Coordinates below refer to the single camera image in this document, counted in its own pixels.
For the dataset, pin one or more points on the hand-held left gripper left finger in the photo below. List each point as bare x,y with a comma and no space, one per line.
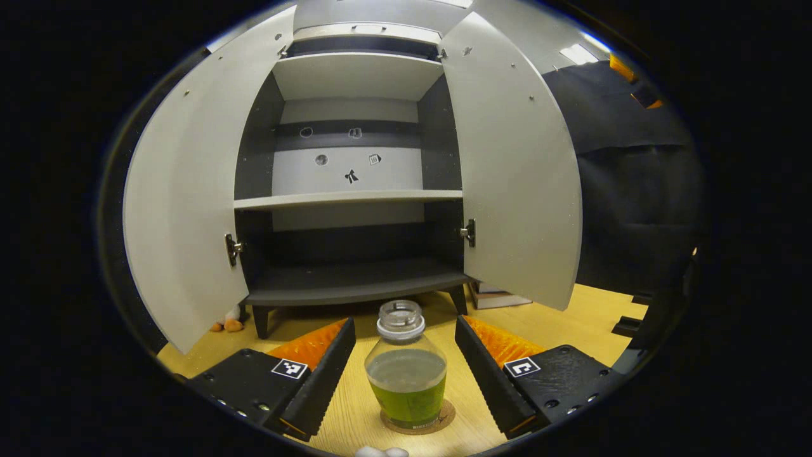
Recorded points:
323,381

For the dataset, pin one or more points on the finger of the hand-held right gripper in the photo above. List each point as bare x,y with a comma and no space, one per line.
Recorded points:
622,68
646,95

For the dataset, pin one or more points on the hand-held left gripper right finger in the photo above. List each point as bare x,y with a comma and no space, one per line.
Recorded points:
488,381

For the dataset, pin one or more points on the round cork coaster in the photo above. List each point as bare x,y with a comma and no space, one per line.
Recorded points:
448,415

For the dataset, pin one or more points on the clear bottle with green label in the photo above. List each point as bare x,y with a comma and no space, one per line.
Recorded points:
406,381

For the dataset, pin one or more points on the grey cabinet door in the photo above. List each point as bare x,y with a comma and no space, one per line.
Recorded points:
514,178
190,190

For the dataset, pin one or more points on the narrow ceiling light panel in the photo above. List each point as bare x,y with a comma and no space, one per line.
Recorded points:
578,54

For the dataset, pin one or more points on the thick white book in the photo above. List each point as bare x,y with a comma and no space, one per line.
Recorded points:
501,300

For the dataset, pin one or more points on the black backdrop cloth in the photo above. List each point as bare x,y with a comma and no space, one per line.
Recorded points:
634,190

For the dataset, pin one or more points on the penguin plush toy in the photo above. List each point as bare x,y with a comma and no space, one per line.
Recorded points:
233,325

